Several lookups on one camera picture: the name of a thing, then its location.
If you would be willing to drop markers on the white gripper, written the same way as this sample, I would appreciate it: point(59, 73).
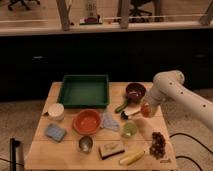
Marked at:
point(154, 97)

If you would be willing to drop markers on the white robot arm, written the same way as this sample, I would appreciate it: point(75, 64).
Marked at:
point(170, 84)

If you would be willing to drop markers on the green plastic cup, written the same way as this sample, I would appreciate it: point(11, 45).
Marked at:
point(129, 129)

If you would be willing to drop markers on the small metal cup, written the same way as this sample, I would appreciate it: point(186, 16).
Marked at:
point(85, 144)

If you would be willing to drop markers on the white paper cup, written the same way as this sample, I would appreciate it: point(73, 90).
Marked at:
point(56, 111)

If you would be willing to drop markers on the dark purple bowl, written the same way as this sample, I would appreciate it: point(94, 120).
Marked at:
point(135, 92)

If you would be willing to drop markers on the green cucumber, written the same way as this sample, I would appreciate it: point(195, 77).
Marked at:
point(121, 107)

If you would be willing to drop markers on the dark grape bunch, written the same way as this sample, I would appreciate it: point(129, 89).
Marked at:
point(157, 148)

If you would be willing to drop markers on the grey crumpled cloth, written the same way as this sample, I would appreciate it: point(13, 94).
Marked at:
point(108, 122)

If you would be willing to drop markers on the wooden block eraser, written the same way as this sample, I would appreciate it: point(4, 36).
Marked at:
point(110, 149)

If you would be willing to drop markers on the green plastic tray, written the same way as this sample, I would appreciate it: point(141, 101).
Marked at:
point(84, 91)

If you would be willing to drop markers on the orange bowl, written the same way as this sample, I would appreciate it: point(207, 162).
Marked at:
point(87, 122)

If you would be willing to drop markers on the blue sponge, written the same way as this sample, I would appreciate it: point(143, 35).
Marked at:
point(55, 132)

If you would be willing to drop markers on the office chair right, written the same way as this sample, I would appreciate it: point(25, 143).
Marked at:
point(137, 10)

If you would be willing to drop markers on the office chair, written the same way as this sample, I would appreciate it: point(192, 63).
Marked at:
point(137, 10)
point(13, 2)

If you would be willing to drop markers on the white bottle on base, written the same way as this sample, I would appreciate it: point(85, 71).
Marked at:
point(90, 14)

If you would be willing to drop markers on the office chair left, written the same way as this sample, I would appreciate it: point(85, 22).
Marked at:
point(13, 2)

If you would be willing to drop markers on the black stand post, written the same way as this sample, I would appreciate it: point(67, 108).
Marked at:
point(14, 144)

